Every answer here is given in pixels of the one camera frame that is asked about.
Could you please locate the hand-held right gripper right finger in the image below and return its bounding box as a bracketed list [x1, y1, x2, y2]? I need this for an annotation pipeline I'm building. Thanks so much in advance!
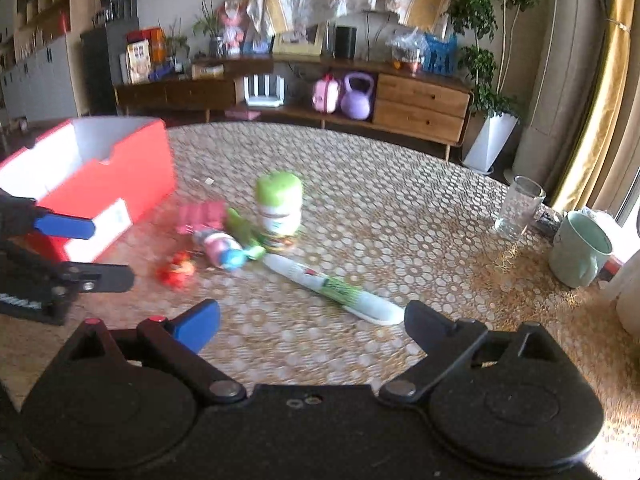
[378, 301, 572, 404]

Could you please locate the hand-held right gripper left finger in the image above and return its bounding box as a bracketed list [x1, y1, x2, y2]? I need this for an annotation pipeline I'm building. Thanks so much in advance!
[59, 299, 248, 406]

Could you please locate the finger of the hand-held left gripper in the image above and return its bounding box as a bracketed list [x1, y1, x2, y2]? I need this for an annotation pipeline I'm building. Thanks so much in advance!
[0, 242, 136, 294]
[0, 189, 96, 242]

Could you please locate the small red toy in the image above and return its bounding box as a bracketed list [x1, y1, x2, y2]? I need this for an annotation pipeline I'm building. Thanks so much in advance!
[156, 252, 196, 290]

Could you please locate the small clear bottle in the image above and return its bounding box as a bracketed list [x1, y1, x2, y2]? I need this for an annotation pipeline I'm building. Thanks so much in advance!
[192, 229, 248, 271]

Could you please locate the red cardboard box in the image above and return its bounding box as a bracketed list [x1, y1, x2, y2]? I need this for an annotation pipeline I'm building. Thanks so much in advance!
[0, 117, 177, 263]

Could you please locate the pink binder clip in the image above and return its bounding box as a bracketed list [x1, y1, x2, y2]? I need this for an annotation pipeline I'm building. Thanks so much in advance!
[176, 200, 228, 236]

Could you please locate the green-lidded bottle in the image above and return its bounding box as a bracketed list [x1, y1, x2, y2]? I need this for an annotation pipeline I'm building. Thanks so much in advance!
[255, 171, 304, 253]

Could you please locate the white cupboard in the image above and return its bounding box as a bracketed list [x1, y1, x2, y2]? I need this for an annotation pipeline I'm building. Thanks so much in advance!
[0, 35, 81, 121]

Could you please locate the clear drinking glass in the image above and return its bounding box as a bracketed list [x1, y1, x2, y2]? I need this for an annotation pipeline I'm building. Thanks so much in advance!
[494, 175, 547, 242]

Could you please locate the black tall appliance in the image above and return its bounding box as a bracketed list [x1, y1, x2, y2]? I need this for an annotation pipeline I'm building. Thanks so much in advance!
[80, 15, 141, 117]

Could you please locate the dark small object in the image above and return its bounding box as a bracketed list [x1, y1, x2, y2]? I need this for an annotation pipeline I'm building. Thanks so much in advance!
[532, 207, 565, 238]

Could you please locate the green mug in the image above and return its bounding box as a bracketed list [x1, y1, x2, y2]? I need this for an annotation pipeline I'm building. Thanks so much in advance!
[548, 210, 614, 289]

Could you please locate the brown printed box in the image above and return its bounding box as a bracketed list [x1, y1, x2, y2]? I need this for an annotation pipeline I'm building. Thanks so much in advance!
[126, 40, 152, 84]

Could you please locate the green tree in white planter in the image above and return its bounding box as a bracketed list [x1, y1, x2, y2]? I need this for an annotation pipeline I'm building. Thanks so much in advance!
[445, 0, 546, 173]

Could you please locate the white kettle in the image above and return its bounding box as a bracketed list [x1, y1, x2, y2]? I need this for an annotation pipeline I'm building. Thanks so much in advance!
[600, 247, 640, 333]

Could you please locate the orange box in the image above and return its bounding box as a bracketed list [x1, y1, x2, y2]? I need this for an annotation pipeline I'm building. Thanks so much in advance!
[147, 27, 167, 63]

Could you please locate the slim potted plant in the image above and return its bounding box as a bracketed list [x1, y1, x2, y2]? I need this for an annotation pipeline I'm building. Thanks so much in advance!
[160, 17, 191, 73]

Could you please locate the wooden TV cabinet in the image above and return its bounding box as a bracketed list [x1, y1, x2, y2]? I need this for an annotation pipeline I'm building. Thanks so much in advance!
[114, 55, 473, 161]

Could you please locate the purple kettlebell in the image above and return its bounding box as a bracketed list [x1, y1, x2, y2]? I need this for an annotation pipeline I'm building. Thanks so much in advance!
[340, 72, 376, 121]

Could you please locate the white router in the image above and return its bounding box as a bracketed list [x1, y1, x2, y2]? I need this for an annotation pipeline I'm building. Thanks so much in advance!
[243, 74, 286, 108]

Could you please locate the plant in patterned pot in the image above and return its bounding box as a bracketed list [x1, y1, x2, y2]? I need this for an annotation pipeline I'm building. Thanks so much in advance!
[192, 0, 226, 58]

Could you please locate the pink small case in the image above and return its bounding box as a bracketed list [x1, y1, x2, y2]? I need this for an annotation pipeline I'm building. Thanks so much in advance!
[312, 74, 342, 114]

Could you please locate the pink doll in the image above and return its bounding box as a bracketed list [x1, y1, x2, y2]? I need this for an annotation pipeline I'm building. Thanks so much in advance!
[217, 0, 248, 58]

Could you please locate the white standing air conditioner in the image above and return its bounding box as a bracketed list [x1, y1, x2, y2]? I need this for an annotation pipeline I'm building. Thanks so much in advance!
[512, 0, 608, 191]

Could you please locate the yellow curtain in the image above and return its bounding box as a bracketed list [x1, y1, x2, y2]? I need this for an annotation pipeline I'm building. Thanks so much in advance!
[550, 0, 640, 221]

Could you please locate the clear plastic bag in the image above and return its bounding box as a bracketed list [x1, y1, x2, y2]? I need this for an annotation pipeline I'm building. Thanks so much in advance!
[389, 27, 430, 75]

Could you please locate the black speaker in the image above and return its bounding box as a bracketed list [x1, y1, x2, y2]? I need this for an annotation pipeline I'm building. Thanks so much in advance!
[334, 25, 358, 60]

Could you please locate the cream photo frame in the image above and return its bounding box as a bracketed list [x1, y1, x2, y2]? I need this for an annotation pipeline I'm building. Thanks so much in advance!
[272, 22, 328, 57]

